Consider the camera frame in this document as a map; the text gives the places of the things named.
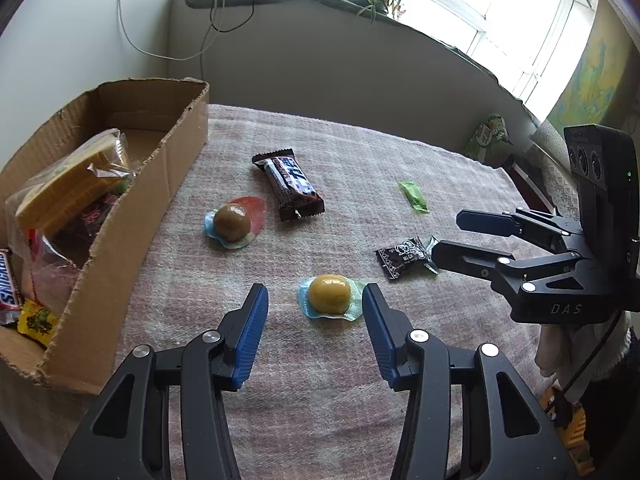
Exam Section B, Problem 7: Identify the red clear snack packet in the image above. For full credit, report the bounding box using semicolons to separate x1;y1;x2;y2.
25;227;88;291
70;192;123;243

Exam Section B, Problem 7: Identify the black candy packet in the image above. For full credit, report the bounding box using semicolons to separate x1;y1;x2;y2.
376;236;441;280

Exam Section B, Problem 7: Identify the brown chocolate bar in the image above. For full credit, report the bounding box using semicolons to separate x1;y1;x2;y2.
251;148;326;222
0;247;25;328

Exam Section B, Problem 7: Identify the green candy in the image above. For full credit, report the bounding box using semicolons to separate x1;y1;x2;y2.
398;180;431;214

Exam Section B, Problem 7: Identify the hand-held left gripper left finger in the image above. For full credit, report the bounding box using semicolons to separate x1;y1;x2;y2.
52;282;271;480

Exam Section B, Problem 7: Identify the yellow candy packet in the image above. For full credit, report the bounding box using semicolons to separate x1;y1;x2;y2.
17;299;60;350

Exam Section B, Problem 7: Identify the yellow jelly cup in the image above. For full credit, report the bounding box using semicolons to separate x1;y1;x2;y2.
298;274;364;322

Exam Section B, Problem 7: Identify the wall map scroll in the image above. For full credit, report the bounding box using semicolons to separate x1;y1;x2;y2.
530;35;618;156

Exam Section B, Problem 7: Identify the person's right forearm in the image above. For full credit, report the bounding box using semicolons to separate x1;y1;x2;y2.
535;312;640;391

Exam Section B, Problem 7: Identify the white cable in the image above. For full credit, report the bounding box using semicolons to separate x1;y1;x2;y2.
117;0;221;61

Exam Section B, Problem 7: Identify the green gift bag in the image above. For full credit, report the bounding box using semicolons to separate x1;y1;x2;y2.
462;114;513;168

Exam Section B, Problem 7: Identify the brown cardboard box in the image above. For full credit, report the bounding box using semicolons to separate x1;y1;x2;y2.
0;77;211;395

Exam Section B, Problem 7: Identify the clear wafer package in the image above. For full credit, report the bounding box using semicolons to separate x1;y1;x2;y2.
15;128;133;238

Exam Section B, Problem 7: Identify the white framed window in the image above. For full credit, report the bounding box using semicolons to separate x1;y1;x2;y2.
390;0;601;111

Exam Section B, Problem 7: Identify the brown jelly cup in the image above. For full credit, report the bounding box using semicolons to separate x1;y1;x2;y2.
204;195;268;250

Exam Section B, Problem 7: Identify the white lace cloth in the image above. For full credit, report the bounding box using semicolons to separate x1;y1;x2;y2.
532;145;583;211

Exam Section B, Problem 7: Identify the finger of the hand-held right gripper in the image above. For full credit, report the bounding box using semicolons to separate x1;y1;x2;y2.
456;208;583;253
431;239;596;296

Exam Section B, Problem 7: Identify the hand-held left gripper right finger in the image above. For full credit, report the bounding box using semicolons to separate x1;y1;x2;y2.
361;282;576;480

